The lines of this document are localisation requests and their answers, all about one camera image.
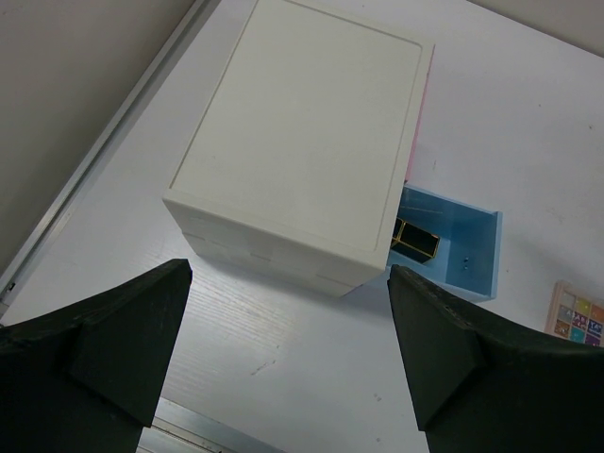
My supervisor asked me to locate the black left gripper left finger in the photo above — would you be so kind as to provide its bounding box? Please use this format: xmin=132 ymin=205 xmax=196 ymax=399
xmin=1 ymin=259 xmax=193 ymax=452

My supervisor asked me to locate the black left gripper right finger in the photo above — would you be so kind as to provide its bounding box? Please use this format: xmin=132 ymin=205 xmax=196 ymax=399
xmin=388 ymin=265 xmax=603 ymax=452

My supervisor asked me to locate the light blue drawer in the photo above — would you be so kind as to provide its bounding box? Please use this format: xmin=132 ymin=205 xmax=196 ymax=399
xmin=387 ymin=185 xmax=503 ymax=303

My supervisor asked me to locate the black gold lipstick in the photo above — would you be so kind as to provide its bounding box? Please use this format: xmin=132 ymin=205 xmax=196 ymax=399
xmin=391 ymin=218 xmax=440 ymax=263

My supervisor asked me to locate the pink drawer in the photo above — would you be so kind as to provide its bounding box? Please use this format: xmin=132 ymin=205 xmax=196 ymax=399
xmin=405 ymin=45 xmax=435 ymax=183

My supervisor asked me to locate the colourful eyeshadow palette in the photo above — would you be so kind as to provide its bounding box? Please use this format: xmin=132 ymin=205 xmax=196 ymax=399
xmin=545 ymin=280 xmax=604 ymax=347

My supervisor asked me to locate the white drawer cabinet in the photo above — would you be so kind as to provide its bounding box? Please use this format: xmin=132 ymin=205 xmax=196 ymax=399
xmin=163 ymin=1 xmax=434 ymax=297

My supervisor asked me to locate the aluminium frame rail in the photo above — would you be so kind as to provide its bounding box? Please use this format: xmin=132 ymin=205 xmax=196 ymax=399
xmin=1 ymin=1 xmax=219 ymax=314

